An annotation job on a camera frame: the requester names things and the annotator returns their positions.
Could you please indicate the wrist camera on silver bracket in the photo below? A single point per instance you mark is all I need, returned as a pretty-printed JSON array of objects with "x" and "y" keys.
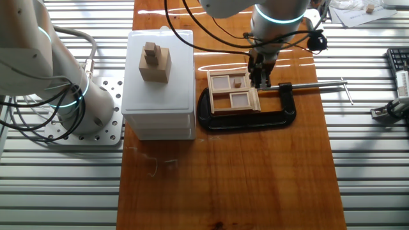
[{"x": 317, "y": 43}]

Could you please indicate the white paper sheets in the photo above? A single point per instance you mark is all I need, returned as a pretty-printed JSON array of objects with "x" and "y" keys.
[{"x": 354, "y": 17}]

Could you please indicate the white crumpled tissue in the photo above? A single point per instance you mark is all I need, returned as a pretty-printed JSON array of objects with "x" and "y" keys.
[{"x": 346, "y": 3}]

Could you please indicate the black C-clamp with steel screw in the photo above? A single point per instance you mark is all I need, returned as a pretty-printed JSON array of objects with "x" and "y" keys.
[{"x": 249, "y": 119}]

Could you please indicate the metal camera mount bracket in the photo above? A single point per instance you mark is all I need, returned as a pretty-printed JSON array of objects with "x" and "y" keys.
[{"x": 380, "y": 112}]

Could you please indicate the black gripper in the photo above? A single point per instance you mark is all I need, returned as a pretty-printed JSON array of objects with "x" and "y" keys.
[{"x": 260, "y": 64}]

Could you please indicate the silver depth camera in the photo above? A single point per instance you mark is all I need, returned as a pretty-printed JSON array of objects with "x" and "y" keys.
[{"x": 403, "y": 84}]

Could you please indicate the wooden block piece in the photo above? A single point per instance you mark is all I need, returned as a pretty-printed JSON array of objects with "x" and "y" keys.
[{"x": 156, "y": 72}]

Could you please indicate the white plastic drawer cabinet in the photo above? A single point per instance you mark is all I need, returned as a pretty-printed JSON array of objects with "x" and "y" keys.
[{"x": 159, "y": 102}]

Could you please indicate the black keyboard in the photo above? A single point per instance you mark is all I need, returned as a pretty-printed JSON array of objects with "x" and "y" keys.
[{"x": 397, "y": 59}]

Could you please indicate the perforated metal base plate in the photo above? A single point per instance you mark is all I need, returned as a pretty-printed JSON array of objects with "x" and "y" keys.
[{"x": 110, "y": 92}]

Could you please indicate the small loose wooden cube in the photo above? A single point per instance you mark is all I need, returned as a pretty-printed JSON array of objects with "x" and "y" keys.
[{"x": 370, "y": 9}]

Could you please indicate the miniature wooden sliding window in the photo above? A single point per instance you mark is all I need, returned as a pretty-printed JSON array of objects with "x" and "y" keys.
[{"x": 255, "y": 99}]

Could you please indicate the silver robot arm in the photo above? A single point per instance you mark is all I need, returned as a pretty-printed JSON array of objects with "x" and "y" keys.
[{"x": 32, "y": 41}]

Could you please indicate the small wooden cube on pane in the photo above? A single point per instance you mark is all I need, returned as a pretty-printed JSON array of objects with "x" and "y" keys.
[{"x": 237, "y": 83}]

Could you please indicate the orange-brown wooden board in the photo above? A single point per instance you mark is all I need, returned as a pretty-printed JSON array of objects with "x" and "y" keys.
[{"x": 230, "y": 179}]

